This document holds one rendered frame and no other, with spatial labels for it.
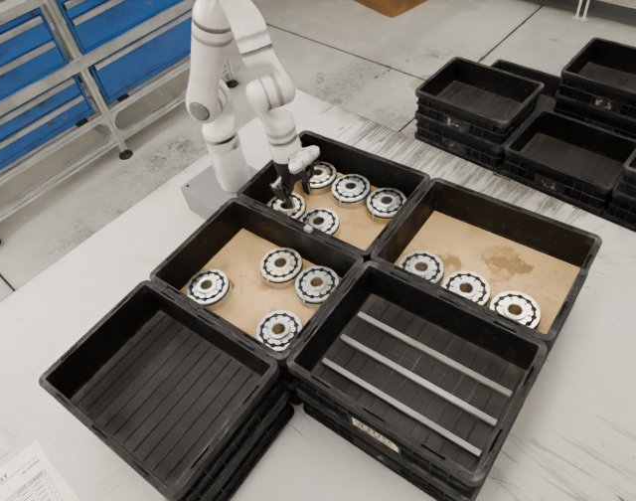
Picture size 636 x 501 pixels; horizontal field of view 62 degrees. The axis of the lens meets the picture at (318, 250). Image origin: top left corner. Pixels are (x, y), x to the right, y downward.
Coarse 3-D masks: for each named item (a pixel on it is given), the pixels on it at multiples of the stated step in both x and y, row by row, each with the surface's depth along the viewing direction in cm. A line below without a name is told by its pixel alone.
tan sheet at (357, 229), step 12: (300, 192) 145; (372, 192) 142; (312, 204) 141; (324, 204) 141; (348, 216) 137; (360, 216) 137; (348, 228) 134; (360, 228) 134; (372, 228) 133; (348, 240) 132; (360, 240) 131; (372, 240) 131
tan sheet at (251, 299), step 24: (240, 240) 136; (264, 240) 135; (216, 264) 132; (240, 264) 131; (312, 264) 128; (240, 288) 126; (264, 288) 125; (288, 288) 124; (216, 312) 123; (240, 312) 122; (264, 312) 121; (312, 312) 119
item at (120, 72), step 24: (72, 0) 242; (96, 0) 251; (120, 0) 258; (144, 0) 269; (168, 0) 278; (72, 24) 248; (96, 24) 256; (120, 24) 265; (168, 24) 283; (144, 48) 281; (168, 48) 291; (96, 72) 267; (120, 72) 277; (144, 72) 287
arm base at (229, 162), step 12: (228, 144) 141; (240, 144) 146; (216, 156) 144; (228, 156) 143; (240, 156) 147; (216, 168) 148; (228, 168) 146; (240, 168) 148; (228, 180) 150; (240, 180) 151
